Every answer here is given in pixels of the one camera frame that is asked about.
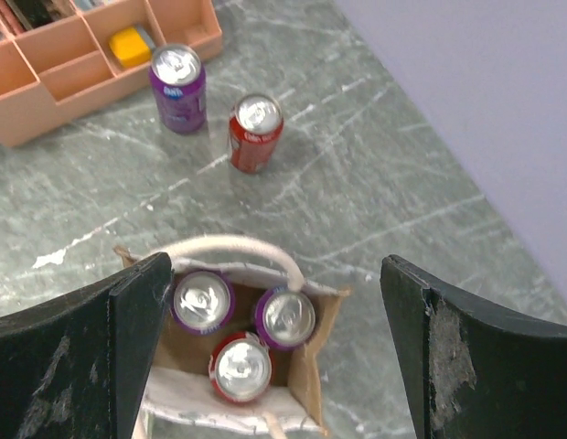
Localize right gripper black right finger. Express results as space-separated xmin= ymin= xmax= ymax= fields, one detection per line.
xmin=380 ymin=255 xmax=567 ymax=438

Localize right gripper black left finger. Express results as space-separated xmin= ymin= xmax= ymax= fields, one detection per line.
xmin=0 ymin=253 xmax=173 ymax=438

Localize purple Fanta can front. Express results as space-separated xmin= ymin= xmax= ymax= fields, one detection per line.
xmin=171 ymin=270 xmax=236 ymax=336

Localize purple fanta can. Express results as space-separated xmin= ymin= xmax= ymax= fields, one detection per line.
xmin=252 ymin=286 xmax=316 ymax=350
xmin=149 ymin=43 xmax=207 ymax=134
xmin=171 ymin=270 xmax=236 ymax=336

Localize red cola can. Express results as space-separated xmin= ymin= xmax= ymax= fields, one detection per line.
xmin=208 ymin=331 xmax=273 ymax=404
xmin=228 ymin=92 xmax=284 ymax=174

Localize red cola can back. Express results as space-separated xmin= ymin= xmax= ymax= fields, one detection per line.
xmin=228 ymin=92 xmax=284 ymax=174

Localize orange plastic desk organizer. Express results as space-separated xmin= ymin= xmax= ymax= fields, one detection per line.
xmin=0 ymin=0 xmax=222 ymax=147

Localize yellow item in organizer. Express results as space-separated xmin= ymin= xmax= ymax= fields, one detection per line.
xmin=108 ymin=24 xmax=155 ymax=69

